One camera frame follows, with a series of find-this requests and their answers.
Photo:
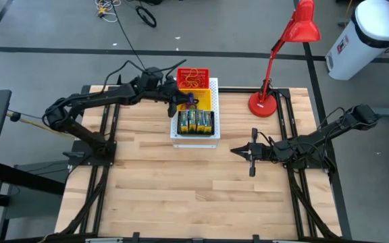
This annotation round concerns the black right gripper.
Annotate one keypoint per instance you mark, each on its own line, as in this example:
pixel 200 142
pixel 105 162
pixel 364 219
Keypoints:
pixel 268 152

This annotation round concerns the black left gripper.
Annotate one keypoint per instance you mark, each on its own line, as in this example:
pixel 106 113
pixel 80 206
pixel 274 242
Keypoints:
pixel 157 87

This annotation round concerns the black coil wristband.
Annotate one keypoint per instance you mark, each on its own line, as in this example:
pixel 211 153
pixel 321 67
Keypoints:
pixel 197 100

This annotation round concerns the orange rubber band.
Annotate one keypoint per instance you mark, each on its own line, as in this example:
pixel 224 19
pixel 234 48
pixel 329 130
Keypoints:
pixel 199 84

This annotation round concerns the yellow plastic basket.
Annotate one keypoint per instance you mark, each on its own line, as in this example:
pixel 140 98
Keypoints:
pixel 206 98

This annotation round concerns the red plastic basket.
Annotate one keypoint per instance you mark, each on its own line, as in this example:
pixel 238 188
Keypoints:
pixel 180 72

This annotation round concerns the large yellow red crayon box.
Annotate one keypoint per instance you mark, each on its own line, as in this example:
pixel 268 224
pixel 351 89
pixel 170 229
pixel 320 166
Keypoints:
pixel 184 123

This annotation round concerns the blue green crayon box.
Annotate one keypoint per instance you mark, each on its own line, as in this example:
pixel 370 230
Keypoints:
pixel 192 122

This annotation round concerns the yellow green crayon box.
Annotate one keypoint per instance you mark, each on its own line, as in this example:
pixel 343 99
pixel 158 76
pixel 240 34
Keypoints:
pixel 208 123
pixel 200 122

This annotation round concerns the black plastic basket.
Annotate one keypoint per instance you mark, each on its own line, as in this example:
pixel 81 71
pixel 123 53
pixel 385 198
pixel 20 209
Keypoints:
pixel 194 135

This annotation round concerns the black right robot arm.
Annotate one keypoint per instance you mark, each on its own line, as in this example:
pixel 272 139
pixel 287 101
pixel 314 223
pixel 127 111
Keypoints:
pixel 333 131

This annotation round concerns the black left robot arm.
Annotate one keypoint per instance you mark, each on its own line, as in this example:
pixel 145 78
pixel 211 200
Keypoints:
pixel 93 99

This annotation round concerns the red desk lamp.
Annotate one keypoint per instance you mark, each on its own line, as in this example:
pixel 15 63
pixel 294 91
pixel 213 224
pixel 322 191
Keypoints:
pixel 262 104

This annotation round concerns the white perforated metal shelf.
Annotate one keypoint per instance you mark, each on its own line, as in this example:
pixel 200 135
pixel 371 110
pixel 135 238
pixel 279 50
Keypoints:
pixel 217 111

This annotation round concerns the white trash can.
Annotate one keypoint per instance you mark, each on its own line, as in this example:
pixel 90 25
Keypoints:
pixel 356 50

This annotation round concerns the silver aluminium bracket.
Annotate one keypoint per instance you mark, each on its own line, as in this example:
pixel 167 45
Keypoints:
pixel 100 240

